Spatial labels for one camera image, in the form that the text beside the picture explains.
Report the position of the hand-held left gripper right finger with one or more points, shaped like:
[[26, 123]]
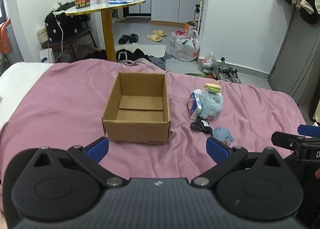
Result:
[[217, 148]]

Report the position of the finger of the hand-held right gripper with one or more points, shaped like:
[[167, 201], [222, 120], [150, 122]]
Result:
[[308, 130], [283, 139]]

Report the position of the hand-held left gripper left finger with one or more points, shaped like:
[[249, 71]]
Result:
[[98, 148]]

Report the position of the blue knitted cloth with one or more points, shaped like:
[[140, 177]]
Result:
[[223, 134]]

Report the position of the black patterned sock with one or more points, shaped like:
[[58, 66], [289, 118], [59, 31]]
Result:
[[201, 126]]

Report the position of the fluffy blue plush toy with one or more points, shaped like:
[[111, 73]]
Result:
[[212, 106]]

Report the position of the brown cardboard box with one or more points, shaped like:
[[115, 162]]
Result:
[[136, 129]]

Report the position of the blue white tissue pack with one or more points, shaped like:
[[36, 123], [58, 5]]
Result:
[[195, 106]]

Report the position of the burger plush toy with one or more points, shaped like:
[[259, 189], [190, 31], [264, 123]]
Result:
[[212, 88]]

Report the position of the pink bed sheet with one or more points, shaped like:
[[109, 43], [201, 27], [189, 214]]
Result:
[[62, 106]]

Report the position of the grey wardrobe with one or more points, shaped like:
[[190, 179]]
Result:
[[292, 64]]

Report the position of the grey sneaker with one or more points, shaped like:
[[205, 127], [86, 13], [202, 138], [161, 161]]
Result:
[[234, 75], [221, 73]]

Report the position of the clear plastic trash bag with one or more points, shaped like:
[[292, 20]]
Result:
[[207, 63]]

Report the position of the black clothes pile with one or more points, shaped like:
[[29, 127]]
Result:
[[132, 55]]

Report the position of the white plastic shopping bag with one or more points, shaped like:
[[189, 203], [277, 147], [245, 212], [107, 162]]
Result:
[[184, 49]]

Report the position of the grey blue clothes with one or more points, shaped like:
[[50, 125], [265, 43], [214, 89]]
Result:
[[161, 60]]

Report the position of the white box with blue logo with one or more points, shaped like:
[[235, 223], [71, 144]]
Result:
[[47, 56]]

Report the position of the white quilt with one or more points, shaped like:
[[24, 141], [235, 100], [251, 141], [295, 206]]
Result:
[[17, 76]]

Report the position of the dark wooden stool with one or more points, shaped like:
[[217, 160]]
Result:
[[76, 38]]

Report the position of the black slipper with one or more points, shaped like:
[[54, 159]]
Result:
[[123, 39], [133, 38]]

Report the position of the white floor mat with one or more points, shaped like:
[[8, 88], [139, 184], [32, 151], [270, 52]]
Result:
[[153, 49]]

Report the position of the round table with yellow rim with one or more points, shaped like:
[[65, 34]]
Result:
[[109, 34]]

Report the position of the yellow slipper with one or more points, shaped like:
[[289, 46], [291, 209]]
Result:
[[160, 33], [154, 38]]

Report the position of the small cardboard box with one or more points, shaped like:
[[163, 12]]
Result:
[[190, 26]]

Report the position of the black polka dot bag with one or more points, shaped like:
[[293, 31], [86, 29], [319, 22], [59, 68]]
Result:
[[63, 27]]

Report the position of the brown door mat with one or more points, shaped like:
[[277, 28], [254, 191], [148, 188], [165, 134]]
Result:
[[135, 20]]

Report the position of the black spray bottle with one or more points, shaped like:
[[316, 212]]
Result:
[[197, 14]]

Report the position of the orange chair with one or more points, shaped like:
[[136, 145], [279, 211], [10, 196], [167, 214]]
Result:
[[5, 36]]

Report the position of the white kitchen cabinet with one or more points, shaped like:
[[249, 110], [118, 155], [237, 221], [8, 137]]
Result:
[[166, 4]]

